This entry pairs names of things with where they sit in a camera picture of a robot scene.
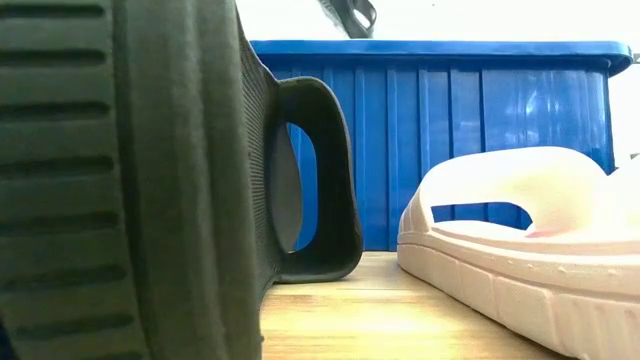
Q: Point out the blue plastic bin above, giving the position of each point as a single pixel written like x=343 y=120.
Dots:
x=425 y=125

